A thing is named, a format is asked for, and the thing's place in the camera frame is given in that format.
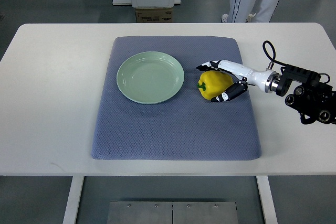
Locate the white table leg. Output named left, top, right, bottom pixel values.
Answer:
left=62, top=175, right=84, bottom=224
left=256, top=176, right=278, bottom=224

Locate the blue quilted mat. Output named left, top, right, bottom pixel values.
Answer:
left=91, top=36, right=261, bottom=161

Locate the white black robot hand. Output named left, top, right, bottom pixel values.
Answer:
left=196, top=60, right=278, bottom=102

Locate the left white table leg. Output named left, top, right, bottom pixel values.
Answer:
left=62, top=175, right=84, bottom=224

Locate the metal base plate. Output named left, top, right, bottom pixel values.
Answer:
left=107, top=201, right=238, bottom=223

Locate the cardboard box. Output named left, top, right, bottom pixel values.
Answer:
left=135, top=8, right=173, bottom=23

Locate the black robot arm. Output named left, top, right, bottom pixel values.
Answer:
left=263, top=40, right=335, bottom=125

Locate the light green plate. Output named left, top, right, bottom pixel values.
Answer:
left=117, top=51, right=184, bottom=104

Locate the right white table leg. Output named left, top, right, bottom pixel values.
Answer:
left=256, top=176, right=278, bottom=224

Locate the yellow bell pepper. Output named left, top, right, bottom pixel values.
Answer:
left=197, top=71, right=233, bottom=100

